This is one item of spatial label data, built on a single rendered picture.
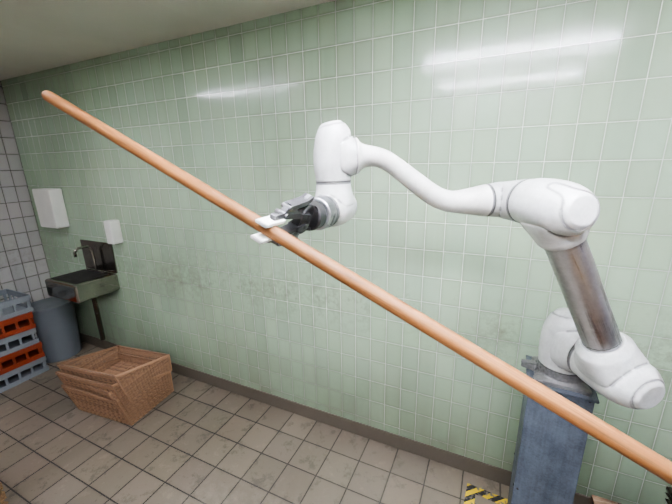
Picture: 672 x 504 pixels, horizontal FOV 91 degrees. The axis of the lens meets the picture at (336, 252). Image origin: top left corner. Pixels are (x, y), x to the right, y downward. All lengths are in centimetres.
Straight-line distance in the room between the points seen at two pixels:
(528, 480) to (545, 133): 145
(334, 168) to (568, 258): 67
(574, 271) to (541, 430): 74
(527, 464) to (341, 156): 140
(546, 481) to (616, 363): 68
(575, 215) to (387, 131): 112
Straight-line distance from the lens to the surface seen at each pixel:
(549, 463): 173
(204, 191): 80
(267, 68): 223
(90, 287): 353
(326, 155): 93
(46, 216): 412
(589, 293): 116
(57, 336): 422
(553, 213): 96
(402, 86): 186
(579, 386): 156
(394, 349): 213
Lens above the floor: 181
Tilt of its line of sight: 15 degrees down
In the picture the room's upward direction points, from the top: 1 degrees counter-clockwise
